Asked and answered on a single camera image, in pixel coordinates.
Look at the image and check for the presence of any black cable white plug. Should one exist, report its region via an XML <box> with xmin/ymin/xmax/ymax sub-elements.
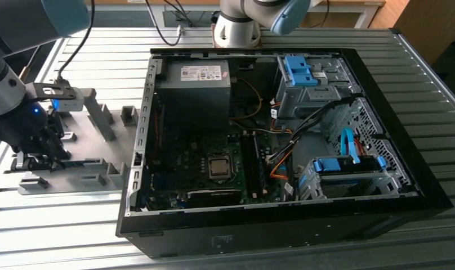
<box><xmin>146</xmin><ymin>0</ymin><xmax>187</xmax><ymax>47</ymax></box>

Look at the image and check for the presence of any green motherboard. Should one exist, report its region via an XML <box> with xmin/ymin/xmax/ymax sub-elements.
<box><xmin>144</xmin><ymin>130</ymin><xmax>289</xmax><ymax>210</ymax></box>

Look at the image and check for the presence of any brown looped wire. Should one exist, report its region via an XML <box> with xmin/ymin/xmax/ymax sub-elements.
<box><xmin>231</xmin><ymin>78</ymin><xmax>265</xmax><ymax>122</ymax></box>

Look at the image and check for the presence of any grey metal drive cage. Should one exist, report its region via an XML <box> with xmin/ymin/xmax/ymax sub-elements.
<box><xmin>277</xmin><ymin>56</ymin><xmax>361</xmax><ymax>119</ymax></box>

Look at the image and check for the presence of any blue plastic drive carrier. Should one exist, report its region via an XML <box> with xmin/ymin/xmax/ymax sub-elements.
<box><xmin>283</xmin><ymin>56</ymin><xmax>321</xmax><ymax>87</ymax></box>

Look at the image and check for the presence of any black camera cable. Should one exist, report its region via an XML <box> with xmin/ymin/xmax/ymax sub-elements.
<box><xmin>56</xmin><ymin>0</ymin><xmax>98</xmax><ymax>84</ymax></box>

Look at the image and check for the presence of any black cable bundle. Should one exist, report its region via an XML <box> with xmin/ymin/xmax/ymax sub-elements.
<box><xmin>287</xmin><ymin>97</ymin><xmax>355</xmax><ymax>147</ymax></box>

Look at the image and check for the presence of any silver CPU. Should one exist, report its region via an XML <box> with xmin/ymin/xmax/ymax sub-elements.
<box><xmin>210</xmin><ymin>159</ymin><xmax>231</xmax><ymax>176</ymax></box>

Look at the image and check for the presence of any black RAM slot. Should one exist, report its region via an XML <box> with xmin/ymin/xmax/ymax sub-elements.
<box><xmin>239</xmin><ymin>131</ymin><xmax>259</xmax><ymax>199</ymax></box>

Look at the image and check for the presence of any blue disk carrier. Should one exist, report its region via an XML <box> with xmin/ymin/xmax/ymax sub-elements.
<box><xmin>313</xmin><ymin>156</ymin><xmax>387</xmax><ymax>173</ymax></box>

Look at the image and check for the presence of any grey plastic parts rack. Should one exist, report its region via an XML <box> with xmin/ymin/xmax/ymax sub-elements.
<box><xmin>17</xmin><ymin>88</ymin><xmax>140</xmax><ymax>196</ymax></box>

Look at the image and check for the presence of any grey metal disk bay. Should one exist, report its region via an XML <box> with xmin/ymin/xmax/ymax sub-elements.
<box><xmin>295</xmin><ymin>160</ymin><xmax>415</xmax><ymax>201</ymax></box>

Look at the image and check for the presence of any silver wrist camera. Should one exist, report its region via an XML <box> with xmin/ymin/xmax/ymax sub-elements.
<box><xmin>9</xmin><ymin>151</ymin><xmax>35</xmax><ymax>173</ymax></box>
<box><xmin>56</xmin><ymin>87</ymin><xmax>87</xmax><ymax>113</ymax></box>

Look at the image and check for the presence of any grey power supply unit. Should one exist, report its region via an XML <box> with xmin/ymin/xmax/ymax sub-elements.
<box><xmin>155</xmin><ymin>59</ymin><xmax>232</xmax><ymax>133</ymax></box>

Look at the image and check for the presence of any wooden cabinet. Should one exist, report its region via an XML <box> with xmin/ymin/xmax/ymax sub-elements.
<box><xmin>370</xmin><ymin>0</ymin><xmax>455</xmax><ymax>65</ymax></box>

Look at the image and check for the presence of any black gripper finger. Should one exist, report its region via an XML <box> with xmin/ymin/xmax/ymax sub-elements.
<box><xmin>43</xmin><ymin>132</ymin><xmax>71</xmax><ymax>172</ymax></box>
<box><xmin>32</xmin><ymin>153</ymin><xmax>55</xmax><ymax>171</ymax></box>

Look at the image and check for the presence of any black graphics card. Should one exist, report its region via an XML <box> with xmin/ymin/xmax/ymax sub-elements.
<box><xmin>186</xmin><ymin>187</ymin><xmax>243</xmax><ymax>208</ymax></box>

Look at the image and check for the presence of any red SATA wire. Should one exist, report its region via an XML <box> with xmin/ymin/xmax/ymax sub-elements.
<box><xmin>354</xmin><ymin>137</ymin><xmax>369</xmax><ymax>157</ymax></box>

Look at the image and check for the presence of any CPU socket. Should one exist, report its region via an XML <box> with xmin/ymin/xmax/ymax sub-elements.
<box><xmin>204</xmin><ymin>151</ymin><xmax>236</xmax><ymax>183</ymax></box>

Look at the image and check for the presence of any black open PC case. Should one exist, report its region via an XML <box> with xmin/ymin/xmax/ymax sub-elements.
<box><xmin>115</xmin><ymin>47</ymin><xmax>454</xmax><ymax>259</ymax></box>

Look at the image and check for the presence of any white desk frame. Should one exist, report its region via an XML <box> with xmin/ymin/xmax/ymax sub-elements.
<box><xmin>148</xmin><ymin>0</ymin><xmax>386</xmax><ymax>29</ymax></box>

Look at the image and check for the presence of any orange wire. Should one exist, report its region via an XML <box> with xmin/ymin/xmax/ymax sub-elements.
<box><xmin>269</xmin><ymin>157</ymin><xmax>289</xmax><ymax>179</ymax></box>

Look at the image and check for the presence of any blue SATA wire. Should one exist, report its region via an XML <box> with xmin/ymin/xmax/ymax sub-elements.
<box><xmin>339</xmin><ymin>128</ymin><xmax>361</xmax><ymax>165</ymax></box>

